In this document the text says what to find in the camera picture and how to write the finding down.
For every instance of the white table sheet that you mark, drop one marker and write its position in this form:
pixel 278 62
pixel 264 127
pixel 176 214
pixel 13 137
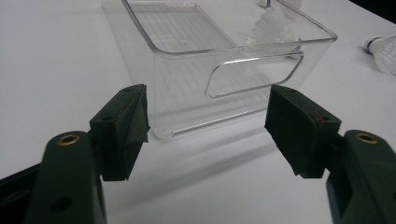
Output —
pixel 46 62

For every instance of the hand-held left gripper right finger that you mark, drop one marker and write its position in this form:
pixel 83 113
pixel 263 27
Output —
pixel 299 133

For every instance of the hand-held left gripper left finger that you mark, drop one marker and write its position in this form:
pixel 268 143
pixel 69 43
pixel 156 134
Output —
pixel 118 133

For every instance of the clear plastic bin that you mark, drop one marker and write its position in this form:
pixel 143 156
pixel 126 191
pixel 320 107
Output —
pixel 174 77

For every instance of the white feather shuttlecock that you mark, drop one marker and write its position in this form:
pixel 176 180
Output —
pixel 386 53
pixel 271 26

